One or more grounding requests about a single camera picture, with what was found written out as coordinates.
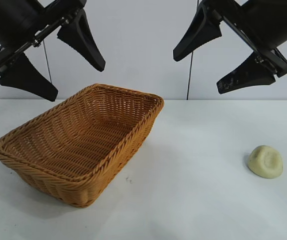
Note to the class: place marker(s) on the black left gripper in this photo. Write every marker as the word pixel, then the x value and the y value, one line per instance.
pixel 11 20

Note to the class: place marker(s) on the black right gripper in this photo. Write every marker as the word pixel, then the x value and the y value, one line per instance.
pixel 268 22

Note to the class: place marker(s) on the woven tan wicker basket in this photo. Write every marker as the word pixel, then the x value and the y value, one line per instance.
pixel 83 140

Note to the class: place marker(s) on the pale yellow egg yolk pastry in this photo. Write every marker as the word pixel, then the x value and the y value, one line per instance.
pixel 264 162

